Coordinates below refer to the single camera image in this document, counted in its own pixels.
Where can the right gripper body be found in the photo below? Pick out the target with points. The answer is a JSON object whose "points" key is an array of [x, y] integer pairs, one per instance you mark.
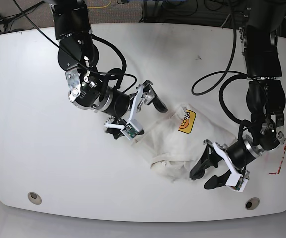
{"points": [[126, 107]]}

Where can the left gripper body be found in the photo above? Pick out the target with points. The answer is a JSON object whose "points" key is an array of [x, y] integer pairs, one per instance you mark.
{"points": [[240, 153]]}

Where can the white T-shirt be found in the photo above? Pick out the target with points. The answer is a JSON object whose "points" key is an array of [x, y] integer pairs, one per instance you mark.
{"points": [[174, 144]]}

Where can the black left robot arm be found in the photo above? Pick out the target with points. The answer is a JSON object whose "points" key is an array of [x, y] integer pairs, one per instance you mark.
{"points": [[265, 99]]}

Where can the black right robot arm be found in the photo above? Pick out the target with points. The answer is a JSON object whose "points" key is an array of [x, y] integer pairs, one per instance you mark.
{"points": [[88, 88]]}

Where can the red tape rectangle marking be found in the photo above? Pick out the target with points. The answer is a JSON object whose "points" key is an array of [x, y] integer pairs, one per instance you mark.
{"points": [[276, 158]]}

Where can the black tripod legs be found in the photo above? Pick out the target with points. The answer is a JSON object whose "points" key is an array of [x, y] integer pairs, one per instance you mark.
{"points": [[6, 22]]}

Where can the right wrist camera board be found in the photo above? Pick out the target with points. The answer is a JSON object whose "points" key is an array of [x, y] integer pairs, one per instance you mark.
{"points": [[132, 129]]}

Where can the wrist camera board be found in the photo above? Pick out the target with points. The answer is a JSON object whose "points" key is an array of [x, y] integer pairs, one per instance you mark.
{"points": [[237, 182], [132, 129]]}

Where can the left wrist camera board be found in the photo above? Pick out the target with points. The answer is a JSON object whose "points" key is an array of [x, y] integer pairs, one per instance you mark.
{"points": [[237, 182]]}

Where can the right table cable grommet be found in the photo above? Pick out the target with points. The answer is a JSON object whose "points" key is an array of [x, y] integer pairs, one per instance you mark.
{"points": [[252, 203]]}

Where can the table cable grommet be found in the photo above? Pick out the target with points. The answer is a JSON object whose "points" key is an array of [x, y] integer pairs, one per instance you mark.
{"points": [[252, 203], [34, 198]]}

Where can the left table cable grommet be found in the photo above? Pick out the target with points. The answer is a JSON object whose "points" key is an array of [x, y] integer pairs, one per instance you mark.
{"points": [[34, 198]]}

